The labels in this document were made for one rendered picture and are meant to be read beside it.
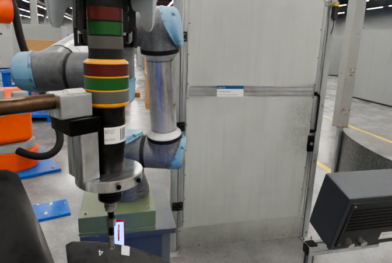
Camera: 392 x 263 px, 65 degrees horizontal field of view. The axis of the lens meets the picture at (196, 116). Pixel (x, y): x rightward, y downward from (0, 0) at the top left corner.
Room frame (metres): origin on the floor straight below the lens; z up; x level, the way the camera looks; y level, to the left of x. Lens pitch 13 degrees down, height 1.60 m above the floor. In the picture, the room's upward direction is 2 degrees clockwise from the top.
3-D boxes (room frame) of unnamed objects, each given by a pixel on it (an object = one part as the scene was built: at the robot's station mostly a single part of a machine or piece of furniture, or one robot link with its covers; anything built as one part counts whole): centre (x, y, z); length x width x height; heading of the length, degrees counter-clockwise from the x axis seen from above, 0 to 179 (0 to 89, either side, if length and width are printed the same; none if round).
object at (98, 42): (0.31, 0.09, 1.59); 0.03 x 0.03 x 0.01
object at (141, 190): (1.04, 0.24, 1.11); 0.15 x 0.15 x 0.10
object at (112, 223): (0.31, 0.09, 1.39); 0.01 x 0.01 x 0.05
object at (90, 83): (0.31, 0.09, 1.56); 0.04 x 0.04 x 0.01
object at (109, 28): (0.31, 0.09, 1.61); 0.03 x 0.03 x 0.01
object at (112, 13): (0.31, 0.09, 1.62); 0.03 x 0.03 x 0.01
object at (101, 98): (0.31, 0.09, 1.54); 0.04 x 0.04 x 0.01
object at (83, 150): (0.30, 0.10, 1.50); 0.09 x 0.07 x 0.10; 138
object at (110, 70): (0.31, 0.09, 1.57); 0.04 x 0.04 x 0.01
